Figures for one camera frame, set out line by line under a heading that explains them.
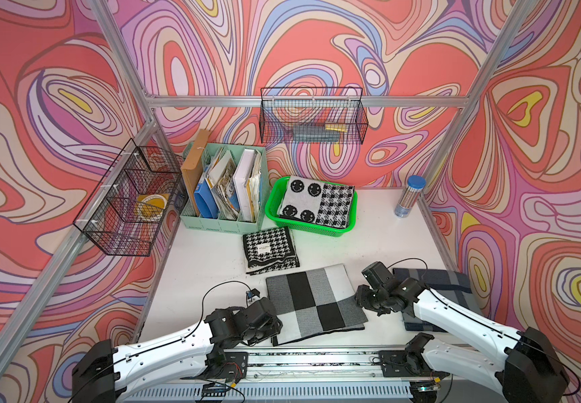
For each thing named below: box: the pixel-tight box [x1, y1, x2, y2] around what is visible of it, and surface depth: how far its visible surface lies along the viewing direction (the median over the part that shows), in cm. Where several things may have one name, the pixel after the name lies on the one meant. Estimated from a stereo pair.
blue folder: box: [193, 178, 220, 220], surface depth 95 cm
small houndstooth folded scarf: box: [242, 226, 300, 276], surface depth 95 cm
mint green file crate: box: [179, 141, 270, 235], surface depth 97 cm
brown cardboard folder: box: [180, 129, 211, 217], surface depth 86 cm
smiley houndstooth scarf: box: [279, 175, 356, 230], surface depth 105 cm
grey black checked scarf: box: [265, 263, 369, 347], surface depth 86 cm
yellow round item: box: [136, 193, 171, 221], surface depth 80 cm
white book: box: [232, 148, 262, 223], surface depth 95 cm
